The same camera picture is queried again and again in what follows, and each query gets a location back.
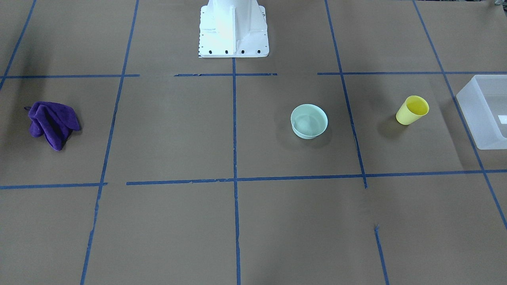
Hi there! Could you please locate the mint green bowl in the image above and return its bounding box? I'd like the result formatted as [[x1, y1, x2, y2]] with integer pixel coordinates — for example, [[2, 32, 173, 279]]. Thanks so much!
[[290, 104, 328, 139]]

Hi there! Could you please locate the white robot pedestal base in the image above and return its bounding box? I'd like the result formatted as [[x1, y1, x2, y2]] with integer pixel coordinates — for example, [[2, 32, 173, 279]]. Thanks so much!
[[198, 0, 270, 58]]

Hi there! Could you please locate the yellow plastic cup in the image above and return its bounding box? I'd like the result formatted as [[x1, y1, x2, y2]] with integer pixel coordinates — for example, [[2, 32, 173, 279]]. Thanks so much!
[[395, 95, 429, 125]]

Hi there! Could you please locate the purple cloth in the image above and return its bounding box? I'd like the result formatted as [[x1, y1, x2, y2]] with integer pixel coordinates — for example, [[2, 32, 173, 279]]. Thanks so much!
[[24, 101, 82, 151]]

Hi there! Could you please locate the clear plastic storage box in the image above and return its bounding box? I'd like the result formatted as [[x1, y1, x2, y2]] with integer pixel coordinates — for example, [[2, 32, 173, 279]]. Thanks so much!
[[456, 74, 507, 150]]

